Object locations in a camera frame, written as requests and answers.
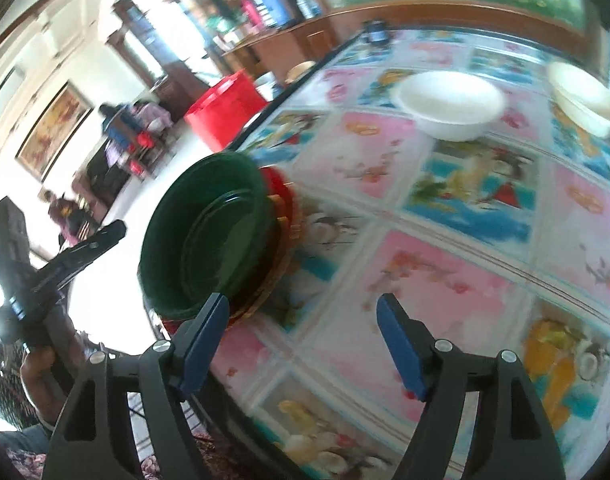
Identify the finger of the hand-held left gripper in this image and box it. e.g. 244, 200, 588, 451
31, 219, 128, 295

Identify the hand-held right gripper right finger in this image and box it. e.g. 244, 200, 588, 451
376, 292, 568, 480

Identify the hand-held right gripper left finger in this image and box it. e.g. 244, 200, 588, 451
42, 292, 231, 480

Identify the dark green plastic bowl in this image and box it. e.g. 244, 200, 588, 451
136, 152, 278, 320

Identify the red glass plate with sticker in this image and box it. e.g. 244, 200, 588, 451
227, 210, 307, 323

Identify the red ribbed glass plate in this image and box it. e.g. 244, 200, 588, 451
259, 165, 298, 221

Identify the large white paper bowl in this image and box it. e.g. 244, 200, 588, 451
392, 71, 506, 142

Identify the cream paper bowl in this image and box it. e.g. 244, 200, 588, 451
545, 61, 610, 138

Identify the person's left hand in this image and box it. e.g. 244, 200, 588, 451
19, 332, 93, 428

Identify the printed floral tablecloth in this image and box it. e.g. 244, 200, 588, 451
205, 27, 610, 480

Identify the red plastic bucket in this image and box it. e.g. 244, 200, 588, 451
184, 70, 268, 153

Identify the wooden sideboard cabinet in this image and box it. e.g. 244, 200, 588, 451
222, 10, 366, 86

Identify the blue plastic jug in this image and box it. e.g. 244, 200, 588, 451
249, 0, 287, 29

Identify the small black device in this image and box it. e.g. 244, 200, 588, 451
363, 20, 390, 46

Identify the framed wall painting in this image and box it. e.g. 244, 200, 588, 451
15, 81, 94, 183

